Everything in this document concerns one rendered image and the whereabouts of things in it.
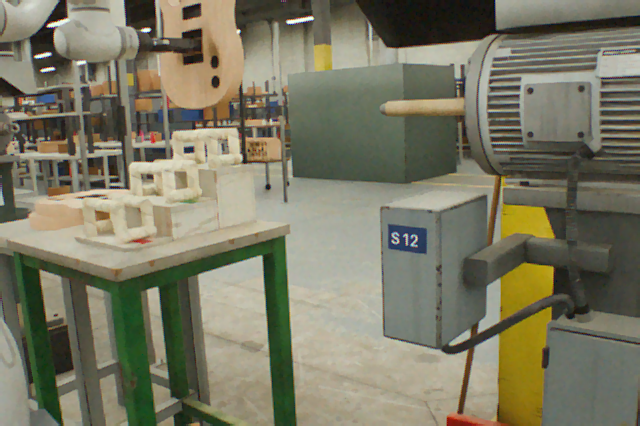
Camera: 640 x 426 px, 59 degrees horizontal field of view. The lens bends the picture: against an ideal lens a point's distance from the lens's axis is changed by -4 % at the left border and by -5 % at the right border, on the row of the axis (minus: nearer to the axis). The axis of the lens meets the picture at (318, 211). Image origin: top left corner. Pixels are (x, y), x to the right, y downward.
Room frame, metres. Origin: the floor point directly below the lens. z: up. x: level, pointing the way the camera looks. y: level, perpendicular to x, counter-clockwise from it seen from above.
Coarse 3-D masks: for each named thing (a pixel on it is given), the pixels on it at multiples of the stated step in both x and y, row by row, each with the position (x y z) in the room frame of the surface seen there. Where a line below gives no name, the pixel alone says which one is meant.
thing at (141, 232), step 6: (132, 228) 1.49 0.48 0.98; (138, 228) 1.50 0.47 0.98; (144, 228) 1.51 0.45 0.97; (150, 228) 1.52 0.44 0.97; (120, 234) 1.46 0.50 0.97; (126, 234) 1.46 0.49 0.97; (132, 234) 1.47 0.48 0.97; (138, 234) 1.48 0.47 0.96; (144, 234) 1.50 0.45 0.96; (150, 234) 1.51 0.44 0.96; (120, 240) 1.46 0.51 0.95; (126, 240) 1.46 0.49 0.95; (132, 240) 1.48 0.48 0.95
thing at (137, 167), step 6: (132, 162) 1.71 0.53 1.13; (138, 162) 1.69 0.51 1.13; (144, 162) 1.67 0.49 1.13; (132, 168) 1.69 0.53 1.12; (138, 168) 1.67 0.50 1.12; (144, 168) 1.65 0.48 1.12; (150, 168) 1.63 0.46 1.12; (156, 168) 1.61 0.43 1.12; (162, 168) 1.59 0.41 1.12; (168, 168) 1.58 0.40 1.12; (150, 174) 1.64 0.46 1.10; (156, 174) 1.62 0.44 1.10
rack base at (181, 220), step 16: (128, 208) 1.67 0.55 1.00; (160, 208) 1.56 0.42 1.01; (176, 208) 1.55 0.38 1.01; (192, 208) 1.59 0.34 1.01; (208, 208) 1.63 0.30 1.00; (128, 224) 1.68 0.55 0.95; (160, 224) 1.57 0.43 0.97; (176, 224) 1.55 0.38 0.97; (192, 224) 1.59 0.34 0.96; (208, 224) 1.63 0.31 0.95
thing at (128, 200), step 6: (108, 198) 1.64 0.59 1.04; (114, 198) 1.62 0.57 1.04; (120, 198) 1.60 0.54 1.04; (126, 198) 1.58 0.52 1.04; (132, 198) 1.56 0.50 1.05; (138, 198) 1.54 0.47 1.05; (144, 198) 1.53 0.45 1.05; (150, 198) 1.54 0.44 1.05; (126, 204) 1.58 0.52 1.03; (132, 204) 1.56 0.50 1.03; (138, 204) 1.54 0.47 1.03
